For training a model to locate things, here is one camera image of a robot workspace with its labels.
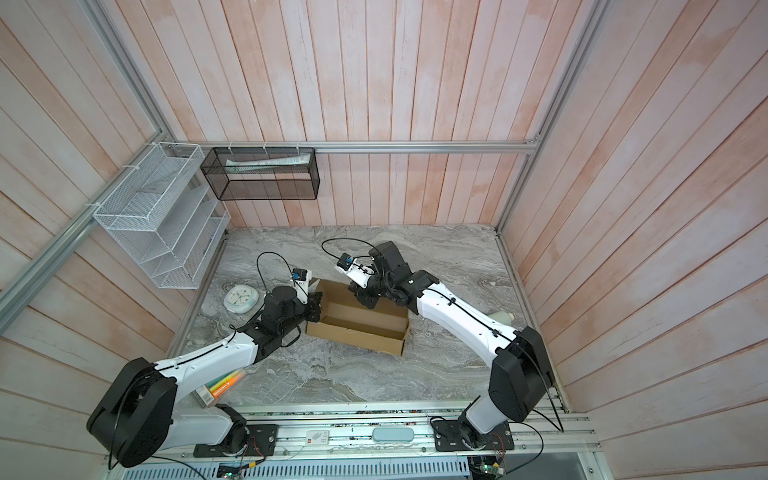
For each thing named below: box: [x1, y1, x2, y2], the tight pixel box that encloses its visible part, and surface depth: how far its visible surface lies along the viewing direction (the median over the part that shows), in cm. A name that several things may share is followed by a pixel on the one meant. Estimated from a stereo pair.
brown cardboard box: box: [306, 278, 410, 356], surface depth 82 cm
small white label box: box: [305, 430, 329, 445], surface depth 75 cm
